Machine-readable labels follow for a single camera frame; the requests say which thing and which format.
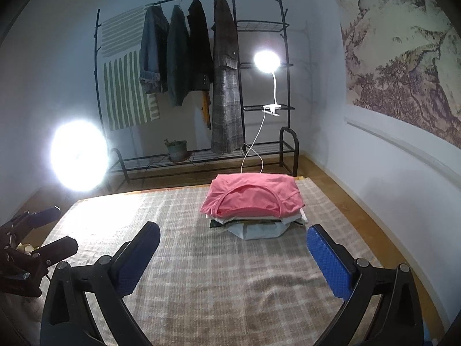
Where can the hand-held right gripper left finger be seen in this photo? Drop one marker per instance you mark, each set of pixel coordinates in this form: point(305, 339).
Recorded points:
point(138, 256)

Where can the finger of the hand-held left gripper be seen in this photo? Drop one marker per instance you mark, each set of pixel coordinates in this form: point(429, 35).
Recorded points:
point(43, 216)
point(61, 247)

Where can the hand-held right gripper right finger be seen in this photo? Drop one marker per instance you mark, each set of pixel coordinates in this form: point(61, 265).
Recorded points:
point(329, 263)

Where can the pink shirt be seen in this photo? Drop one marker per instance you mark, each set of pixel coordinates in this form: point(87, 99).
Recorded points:
point(252, 187)

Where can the black metal clothes rack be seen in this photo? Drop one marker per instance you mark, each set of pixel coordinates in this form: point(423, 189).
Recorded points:
point(282, 144)

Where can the white garment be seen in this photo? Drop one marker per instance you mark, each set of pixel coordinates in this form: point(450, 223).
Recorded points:
point(300, 217)

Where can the bright round lamp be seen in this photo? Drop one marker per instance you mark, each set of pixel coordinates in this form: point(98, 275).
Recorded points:
point(79, 155)

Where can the light grey folded garment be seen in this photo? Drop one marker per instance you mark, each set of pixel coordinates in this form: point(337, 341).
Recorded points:
point(259, 231)

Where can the beige plaid mat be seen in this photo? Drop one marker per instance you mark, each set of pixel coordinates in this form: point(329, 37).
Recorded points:
point(216, 277)

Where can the dark folded garment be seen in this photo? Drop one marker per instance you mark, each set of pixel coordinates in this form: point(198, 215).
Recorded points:
point(219, 224)

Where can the small potted plant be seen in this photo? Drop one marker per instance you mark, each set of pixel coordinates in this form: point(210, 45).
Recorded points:
point(177, 151)

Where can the green striped cloth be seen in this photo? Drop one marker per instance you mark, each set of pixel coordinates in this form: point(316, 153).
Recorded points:
point(119, 79)

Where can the orange scarf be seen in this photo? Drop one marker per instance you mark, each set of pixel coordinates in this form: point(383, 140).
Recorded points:
point(206, 111)

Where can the plaid long coat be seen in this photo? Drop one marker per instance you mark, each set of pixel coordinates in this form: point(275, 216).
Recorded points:
point(225, 97)

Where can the dark green jacket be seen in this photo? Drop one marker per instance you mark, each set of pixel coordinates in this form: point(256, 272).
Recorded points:
point(178, 61)

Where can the white clip lamp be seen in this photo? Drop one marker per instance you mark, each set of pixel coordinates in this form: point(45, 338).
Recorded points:
point(266, 61)

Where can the black jacket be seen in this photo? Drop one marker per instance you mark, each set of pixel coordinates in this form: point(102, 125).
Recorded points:
point(200, 43)

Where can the landscape wall mural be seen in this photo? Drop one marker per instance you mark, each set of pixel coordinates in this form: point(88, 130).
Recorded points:
point(396, 61)

